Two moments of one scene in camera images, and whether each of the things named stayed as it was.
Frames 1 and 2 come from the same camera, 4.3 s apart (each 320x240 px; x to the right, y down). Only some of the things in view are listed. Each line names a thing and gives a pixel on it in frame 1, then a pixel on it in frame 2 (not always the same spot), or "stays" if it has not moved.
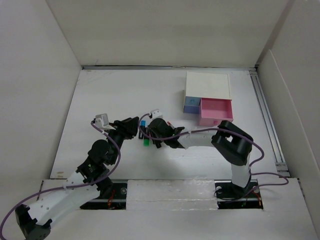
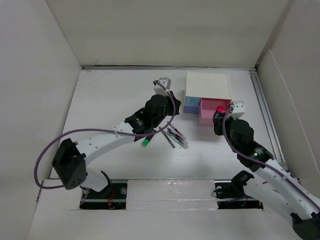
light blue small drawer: (192, 101) stays
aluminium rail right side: (282, 168) stays
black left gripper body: (117, 123) -> (170, 105)
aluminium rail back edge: (227, 67) stays
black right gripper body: (156, 139) -> (219, 129)
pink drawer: (213, 111) stays
